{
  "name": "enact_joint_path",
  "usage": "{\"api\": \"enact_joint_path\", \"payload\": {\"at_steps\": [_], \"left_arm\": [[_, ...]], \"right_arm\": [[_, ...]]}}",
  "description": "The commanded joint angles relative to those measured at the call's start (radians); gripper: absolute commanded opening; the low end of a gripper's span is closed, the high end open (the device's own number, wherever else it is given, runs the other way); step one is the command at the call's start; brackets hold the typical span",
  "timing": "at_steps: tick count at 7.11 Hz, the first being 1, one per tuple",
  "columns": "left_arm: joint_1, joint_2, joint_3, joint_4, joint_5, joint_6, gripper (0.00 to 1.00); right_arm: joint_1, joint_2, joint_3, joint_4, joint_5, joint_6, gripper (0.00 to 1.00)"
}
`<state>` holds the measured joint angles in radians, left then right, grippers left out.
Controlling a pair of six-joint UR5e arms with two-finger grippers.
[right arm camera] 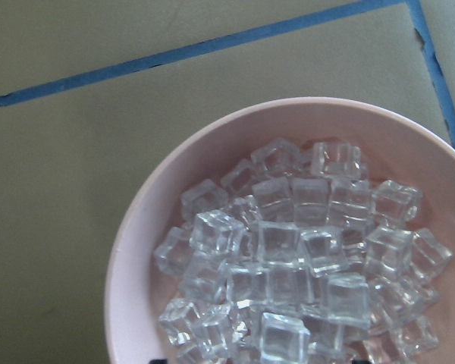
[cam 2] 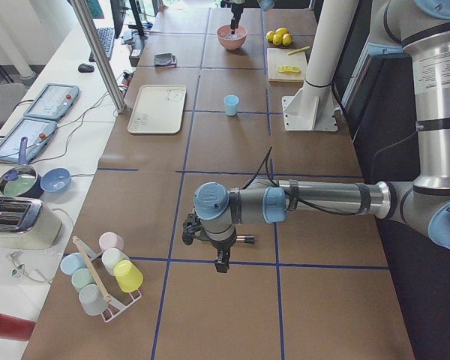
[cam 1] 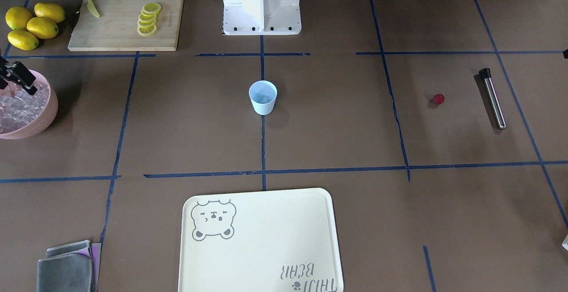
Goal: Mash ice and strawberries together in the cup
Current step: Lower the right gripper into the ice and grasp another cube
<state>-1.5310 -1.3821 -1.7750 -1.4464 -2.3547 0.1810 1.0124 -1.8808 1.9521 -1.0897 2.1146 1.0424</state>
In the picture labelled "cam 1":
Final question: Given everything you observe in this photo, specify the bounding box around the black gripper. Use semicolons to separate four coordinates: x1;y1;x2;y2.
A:
0;57;37;96

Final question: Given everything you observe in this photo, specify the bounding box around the pink bowl of ice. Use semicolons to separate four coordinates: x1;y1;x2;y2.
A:
0;70;59;140

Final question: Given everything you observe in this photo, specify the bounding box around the light blue plastic cup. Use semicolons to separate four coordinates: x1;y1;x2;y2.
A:
248;80;278;115

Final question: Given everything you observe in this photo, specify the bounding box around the whole yellow lemon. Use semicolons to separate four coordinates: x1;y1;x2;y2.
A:
34;2;66;24
26;17;59;39
7;29;39;51
5;6;34;30

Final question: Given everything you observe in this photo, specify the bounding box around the yellow-green plastic knife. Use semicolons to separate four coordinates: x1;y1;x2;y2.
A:
87;0;101;18

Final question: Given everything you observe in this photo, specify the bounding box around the wooden cutting board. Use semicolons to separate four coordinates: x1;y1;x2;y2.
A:
68;0;184;51

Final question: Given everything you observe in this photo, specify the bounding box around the lemon slices row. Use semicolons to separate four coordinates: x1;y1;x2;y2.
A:
136;2;162;36

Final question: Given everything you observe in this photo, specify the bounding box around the folded grey cloth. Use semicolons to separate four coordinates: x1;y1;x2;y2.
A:
36;240;102;292

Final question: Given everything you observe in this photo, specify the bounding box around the cream bear serving tray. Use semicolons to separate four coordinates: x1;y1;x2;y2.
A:
177;188;344;292

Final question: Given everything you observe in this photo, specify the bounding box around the red strawberry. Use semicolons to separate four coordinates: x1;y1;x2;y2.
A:
432;94;446;105

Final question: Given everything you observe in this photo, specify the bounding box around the steel muddler black tip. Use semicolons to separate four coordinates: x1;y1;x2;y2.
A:
479;68;507;130

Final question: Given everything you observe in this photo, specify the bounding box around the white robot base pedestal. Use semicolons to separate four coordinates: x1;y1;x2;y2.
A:
222;0;302;36

